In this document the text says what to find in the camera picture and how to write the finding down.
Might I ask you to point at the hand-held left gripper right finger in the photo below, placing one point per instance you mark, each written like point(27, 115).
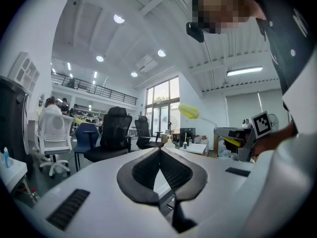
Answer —
point(183, 175)

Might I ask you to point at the standing fan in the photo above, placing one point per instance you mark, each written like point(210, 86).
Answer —
point(169, 123)
point(273, 121)

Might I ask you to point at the yellow sponge brush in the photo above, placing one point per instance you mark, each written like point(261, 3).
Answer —
point(188, 110)

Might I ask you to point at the black head-worn camera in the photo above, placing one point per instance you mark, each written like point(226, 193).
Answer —
point(195, 32)

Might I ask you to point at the person's right forearm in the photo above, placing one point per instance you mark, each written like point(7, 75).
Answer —
point(277, 137)

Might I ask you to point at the black box appliance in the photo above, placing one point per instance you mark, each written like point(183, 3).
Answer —
point(187, 134)

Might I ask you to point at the clear soap dispenser bottle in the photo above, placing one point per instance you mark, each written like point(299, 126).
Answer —
point(169, 142)

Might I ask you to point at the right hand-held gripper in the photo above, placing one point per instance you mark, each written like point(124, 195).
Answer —
point(261, 125)

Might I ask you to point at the white wall shelf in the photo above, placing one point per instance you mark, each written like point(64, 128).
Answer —
point(24, 73)

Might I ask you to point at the white office chair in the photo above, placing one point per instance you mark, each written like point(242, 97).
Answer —
point(55, 133)

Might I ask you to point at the white vanity sink top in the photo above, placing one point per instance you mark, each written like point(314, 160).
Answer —
point(196, 148)

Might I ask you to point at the tall black cabinet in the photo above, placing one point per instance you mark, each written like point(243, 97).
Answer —
point(11, 118)

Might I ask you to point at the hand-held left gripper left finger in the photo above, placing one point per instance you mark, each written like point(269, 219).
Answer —
point(138, 180)

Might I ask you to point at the person's head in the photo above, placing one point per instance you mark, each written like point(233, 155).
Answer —
point(223, 6)

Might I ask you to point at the black mesh office chair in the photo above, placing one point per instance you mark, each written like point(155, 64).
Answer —
point(116, 130)
point(143, 130)

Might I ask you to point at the white rectangular counter slab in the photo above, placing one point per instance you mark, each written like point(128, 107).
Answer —
point(12, 172)

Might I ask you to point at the tall glass window door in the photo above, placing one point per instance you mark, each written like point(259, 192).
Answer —
point(161, 95)

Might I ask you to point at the person's black shirt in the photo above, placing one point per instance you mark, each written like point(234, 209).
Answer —
point(284, 46)

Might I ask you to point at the clear water jug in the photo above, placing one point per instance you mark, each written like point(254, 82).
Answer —
point(197, 139)
point(204, 140)

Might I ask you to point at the long tube ceiling light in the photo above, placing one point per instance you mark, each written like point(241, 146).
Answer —
point(244, 71)

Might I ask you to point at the blue plastic chair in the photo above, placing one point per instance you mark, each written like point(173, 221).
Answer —
point(85, 135)

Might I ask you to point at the round ceiling light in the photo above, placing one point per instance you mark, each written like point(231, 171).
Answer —
point(119, 18)
point(99, 58)
point(161, 53)
point(134, 74)

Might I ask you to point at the ceiling air conditioner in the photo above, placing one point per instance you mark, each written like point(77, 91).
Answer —
point(146, 63)

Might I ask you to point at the small blue bottle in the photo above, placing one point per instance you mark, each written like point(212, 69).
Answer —
point(7, 159)

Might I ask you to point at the black balcony railing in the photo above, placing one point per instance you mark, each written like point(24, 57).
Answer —
point(99, 90)

